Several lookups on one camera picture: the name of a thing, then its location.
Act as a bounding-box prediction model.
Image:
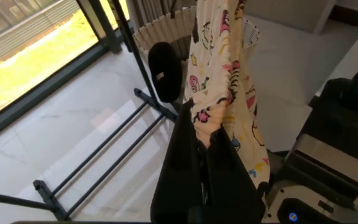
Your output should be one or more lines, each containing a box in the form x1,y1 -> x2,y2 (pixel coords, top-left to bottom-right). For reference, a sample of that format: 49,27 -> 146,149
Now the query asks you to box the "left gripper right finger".
203,123 -> 266,223

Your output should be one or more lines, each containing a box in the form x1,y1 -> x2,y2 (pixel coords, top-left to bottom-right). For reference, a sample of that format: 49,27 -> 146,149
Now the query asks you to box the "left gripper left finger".
150,98 -> 206,223

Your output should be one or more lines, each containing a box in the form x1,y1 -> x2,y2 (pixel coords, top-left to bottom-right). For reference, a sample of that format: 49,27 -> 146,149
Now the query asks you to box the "cream printed garment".
182,0 -> 272,191

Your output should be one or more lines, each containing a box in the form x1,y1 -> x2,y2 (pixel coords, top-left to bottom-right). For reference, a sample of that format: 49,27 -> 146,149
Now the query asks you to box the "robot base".
261,77 -> 358,224

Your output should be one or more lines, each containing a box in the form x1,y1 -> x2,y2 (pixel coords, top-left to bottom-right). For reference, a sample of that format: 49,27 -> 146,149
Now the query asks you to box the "black clothes rack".
0,0 -> 180,222

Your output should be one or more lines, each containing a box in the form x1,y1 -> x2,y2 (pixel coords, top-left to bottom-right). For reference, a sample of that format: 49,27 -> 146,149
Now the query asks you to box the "white laundry basket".
132,5 -> 260,68

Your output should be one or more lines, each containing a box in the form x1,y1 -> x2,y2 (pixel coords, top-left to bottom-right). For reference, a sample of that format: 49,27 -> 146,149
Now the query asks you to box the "black garment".
147,41 -> 184,104

